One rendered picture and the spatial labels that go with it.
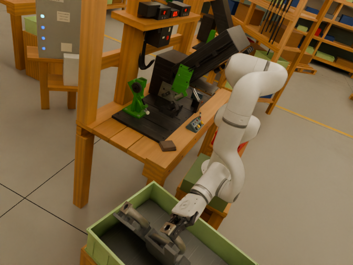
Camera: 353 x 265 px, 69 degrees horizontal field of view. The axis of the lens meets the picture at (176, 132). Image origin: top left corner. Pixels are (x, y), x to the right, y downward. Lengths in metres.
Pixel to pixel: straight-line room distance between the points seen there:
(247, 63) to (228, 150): 0.32
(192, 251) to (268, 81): 0.83
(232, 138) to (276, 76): 0.26
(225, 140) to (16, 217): 1.88
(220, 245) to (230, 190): 0.41
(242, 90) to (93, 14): 0.91
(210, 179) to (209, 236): 0.40
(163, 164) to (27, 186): 1.41
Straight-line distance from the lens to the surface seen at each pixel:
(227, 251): 1.32
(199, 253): 1.33
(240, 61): 1.00
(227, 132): 0.90
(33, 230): 2.33
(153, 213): 1.38
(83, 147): 1.92
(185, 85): 1.98
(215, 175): 1.00
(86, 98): 1.68
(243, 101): 0.86
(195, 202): 0.94
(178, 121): 1.98
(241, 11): 5.47
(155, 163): 1.55
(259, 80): 0.91
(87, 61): 1.58
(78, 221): 2.35
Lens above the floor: 1.94
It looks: 34 degrees down
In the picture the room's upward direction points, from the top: 18 degrees clockwise
